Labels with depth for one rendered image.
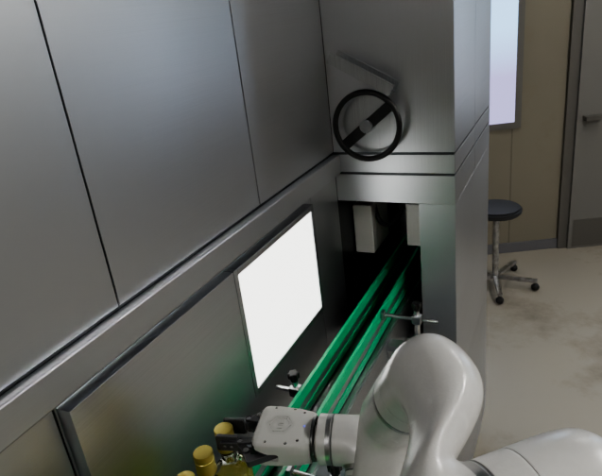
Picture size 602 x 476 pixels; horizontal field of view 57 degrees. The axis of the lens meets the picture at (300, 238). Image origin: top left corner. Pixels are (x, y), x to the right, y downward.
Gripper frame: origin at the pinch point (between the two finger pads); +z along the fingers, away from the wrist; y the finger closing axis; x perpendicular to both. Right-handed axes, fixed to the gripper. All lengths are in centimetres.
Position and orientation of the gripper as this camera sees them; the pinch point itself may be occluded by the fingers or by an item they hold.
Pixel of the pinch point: (231, 433)
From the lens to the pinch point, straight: 105.0
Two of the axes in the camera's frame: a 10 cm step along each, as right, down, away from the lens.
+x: 1.1, 9.2, 3.8
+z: -9.7, 0.3, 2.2
